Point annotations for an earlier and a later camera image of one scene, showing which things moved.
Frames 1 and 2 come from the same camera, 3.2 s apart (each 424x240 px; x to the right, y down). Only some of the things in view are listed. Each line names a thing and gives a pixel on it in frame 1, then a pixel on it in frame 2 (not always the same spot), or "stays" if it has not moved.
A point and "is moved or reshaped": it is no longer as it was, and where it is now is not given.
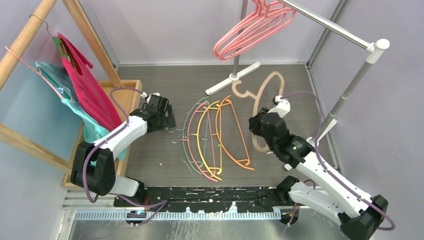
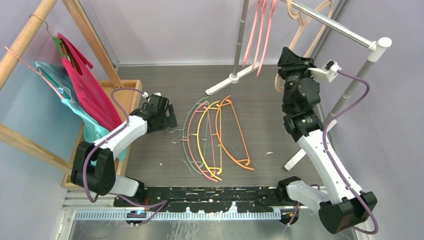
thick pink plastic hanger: (266, 13) to (251, 34)
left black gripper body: (167, 122) stays
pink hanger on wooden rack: (44, 79) stays
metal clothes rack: (375, 48) stays
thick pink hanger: (272, 17) is moved or reshaped
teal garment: (93, 130) stays
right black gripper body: (256, 129) to (294, 72)
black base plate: (206, 199) stays
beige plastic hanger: (247, 93) to (308, 18)
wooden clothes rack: (64, 161) stays
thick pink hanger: (264, 21) to (273, 6)
